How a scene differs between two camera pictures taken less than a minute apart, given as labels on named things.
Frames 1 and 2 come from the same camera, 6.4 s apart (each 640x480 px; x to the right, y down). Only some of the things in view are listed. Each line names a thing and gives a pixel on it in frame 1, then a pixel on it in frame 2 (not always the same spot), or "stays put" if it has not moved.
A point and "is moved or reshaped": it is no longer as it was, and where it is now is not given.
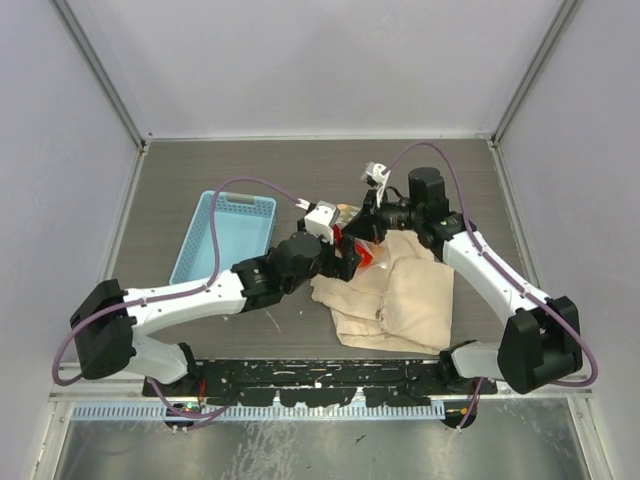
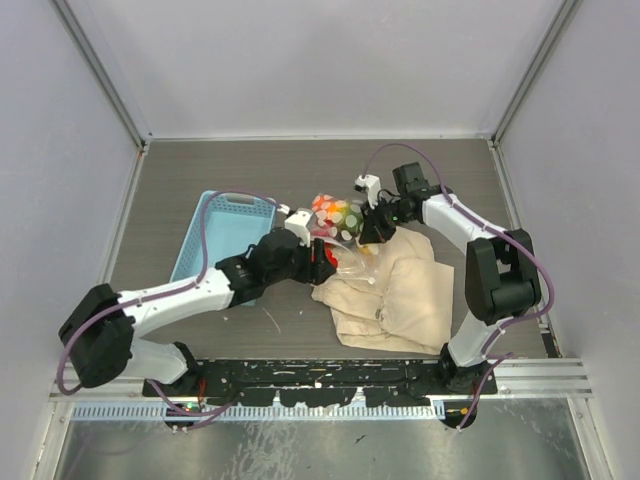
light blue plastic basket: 244,229 stays put
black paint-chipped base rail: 318,382 stays put
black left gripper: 341,268 -> 316,267
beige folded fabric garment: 402,302 stays put
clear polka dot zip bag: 370,254 is moved or reshaped
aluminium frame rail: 100,69 stays put
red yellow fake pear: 366,256 is moved or reshaped
